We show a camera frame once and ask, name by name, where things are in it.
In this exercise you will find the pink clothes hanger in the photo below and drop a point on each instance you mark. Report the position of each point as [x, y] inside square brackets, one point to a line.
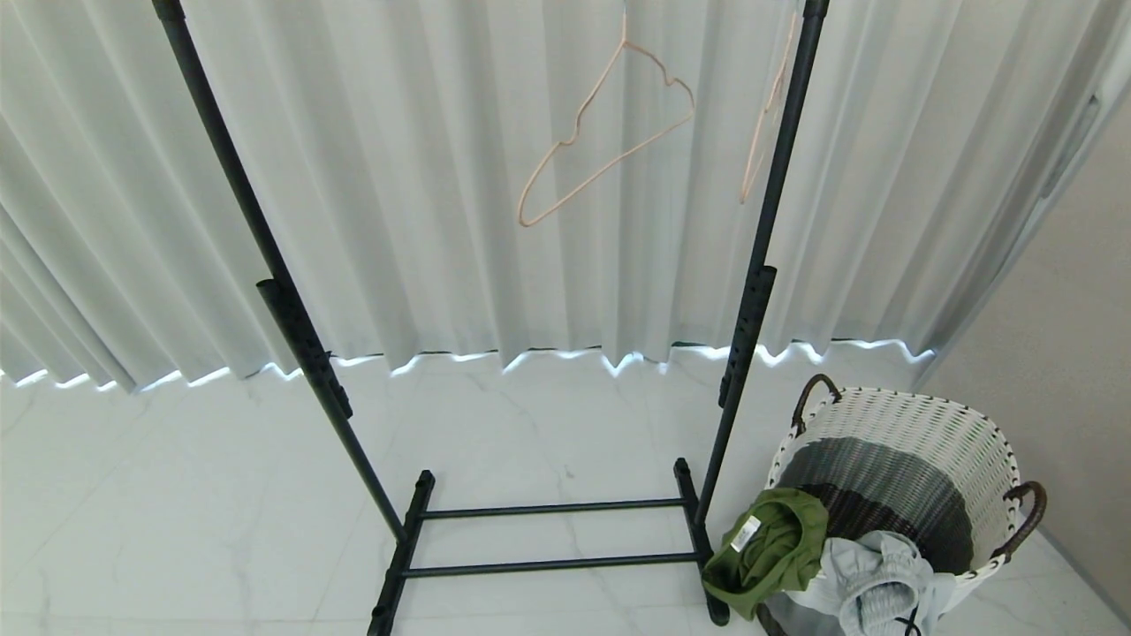
[751, 164]
[624, 31]

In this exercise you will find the green printed shirt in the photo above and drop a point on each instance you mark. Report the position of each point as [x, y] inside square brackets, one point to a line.
[778, 548]

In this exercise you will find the pale grey shorts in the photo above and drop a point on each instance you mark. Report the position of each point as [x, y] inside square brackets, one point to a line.
[875, 574]

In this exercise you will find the black clothes rack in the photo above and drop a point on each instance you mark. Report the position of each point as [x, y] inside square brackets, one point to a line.
[548, 508]

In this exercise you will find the white laundry basket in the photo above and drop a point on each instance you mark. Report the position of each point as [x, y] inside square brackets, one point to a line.
[892, 420]

